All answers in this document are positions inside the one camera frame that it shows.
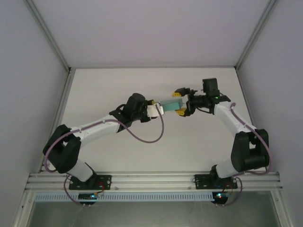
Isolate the aluminium frame leg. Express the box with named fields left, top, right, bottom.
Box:
left=13, top=190, right=36, bottom=227
left=271, top=190, right=294, bottom=227

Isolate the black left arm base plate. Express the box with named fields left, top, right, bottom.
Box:
left=68, top=174, right=112, bottom=190

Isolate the aluminium frame post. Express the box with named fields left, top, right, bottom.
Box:
left=233, top=0, right=282, bottom=71
left=23, top=0, right=72, bottom=73

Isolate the teal cardboard box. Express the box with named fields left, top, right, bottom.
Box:
left=158, top=98, right=184, bottom=112

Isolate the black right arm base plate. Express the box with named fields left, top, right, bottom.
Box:
left=194, top=174, right=238, bottom=190

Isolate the aluminium mounting rail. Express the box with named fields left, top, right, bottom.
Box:
left=25, top=172, right=283, bottom=191

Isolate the light blue slotted cable duct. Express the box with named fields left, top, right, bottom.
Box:
left=35, top=192, right=214, bottom=202

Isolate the aluminium side rail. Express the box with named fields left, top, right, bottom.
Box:
left=37, top=68, right=76, bottom=175

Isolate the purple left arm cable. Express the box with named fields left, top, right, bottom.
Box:
left=43, top=106, right=166, bottom=208

